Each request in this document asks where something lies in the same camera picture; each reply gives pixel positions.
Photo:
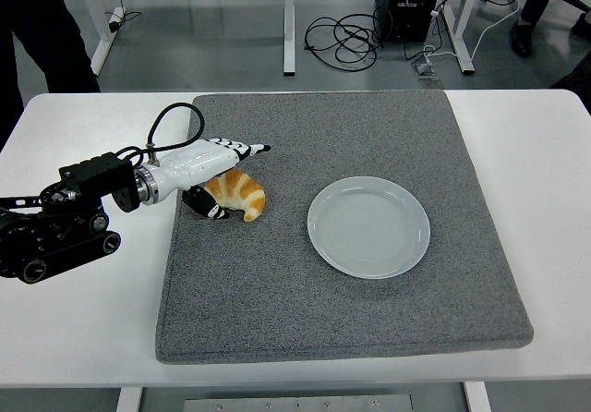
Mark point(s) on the black computer tower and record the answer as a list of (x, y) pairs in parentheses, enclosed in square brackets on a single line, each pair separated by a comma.
[(406, 15)]

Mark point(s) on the grey felt mat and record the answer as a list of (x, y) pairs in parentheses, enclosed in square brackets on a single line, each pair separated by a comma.
[(286, 301)]

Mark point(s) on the pale blue round plate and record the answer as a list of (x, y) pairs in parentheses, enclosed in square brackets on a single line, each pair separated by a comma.
[(369, 227)]

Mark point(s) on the golden croissant bread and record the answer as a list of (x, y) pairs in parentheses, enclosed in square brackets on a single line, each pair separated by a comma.
[(244, 195)]

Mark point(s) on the seated person's legs and shoes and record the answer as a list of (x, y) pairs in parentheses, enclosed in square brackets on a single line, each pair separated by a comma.
[(522, 38)]

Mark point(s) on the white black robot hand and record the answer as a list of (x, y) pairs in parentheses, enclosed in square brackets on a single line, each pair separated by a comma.
[(194, 162)]

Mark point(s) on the white table leg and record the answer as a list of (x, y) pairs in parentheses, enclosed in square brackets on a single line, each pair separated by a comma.
[(478, 398), (129, 400)]

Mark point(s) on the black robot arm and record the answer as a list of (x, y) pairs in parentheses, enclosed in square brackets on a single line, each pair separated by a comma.
[(92, 176)]

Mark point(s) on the standing person in dark clothes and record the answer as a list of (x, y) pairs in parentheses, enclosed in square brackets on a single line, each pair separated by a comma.
[(37, 24)]

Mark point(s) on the grey floor socket box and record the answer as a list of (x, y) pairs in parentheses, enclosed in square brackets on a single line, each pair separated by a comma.
[(422, 68)]

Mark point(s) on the white desk leg with foot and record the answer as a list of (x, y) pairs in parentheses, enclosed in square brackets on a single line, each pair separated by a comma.
[(101, 42), (288, 38), (461, 52)]

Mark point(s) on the black fabric object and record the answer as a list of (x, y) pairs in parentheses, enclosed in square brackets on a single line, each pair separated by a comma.
[(575, 77)]

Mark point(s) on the grey metal plate with screws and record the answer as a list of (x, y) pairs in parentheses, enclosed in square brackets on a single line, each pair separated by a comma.
[(300, 404)]

